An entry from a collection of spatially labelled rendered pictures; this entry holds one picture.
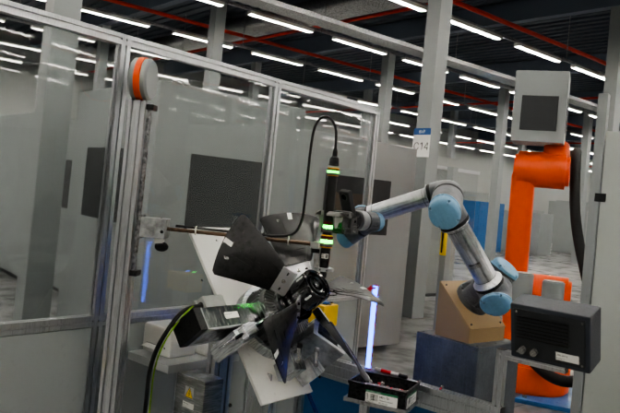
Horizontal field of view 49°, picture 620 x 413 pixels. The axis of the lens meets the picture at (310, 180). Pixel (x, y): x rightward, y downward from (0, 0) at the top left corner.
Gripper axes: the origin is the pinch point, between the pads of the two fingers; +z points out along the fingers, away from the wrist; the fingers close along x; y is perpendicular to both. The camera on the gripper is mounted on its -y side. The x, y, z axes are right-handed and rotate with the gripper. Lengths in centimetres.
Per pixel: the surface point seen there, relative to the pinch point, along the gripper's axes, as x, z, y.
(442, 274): 229, -534, 71
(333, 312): 21, -41, 42
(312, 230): 10.3, -7.6, 7.3
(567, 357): -77, -36, 37
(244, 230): 10.6, 27.8, 8.4
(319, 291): -7.4, 7.0, 26.5
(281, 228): 18.3, 0.4, 7.8
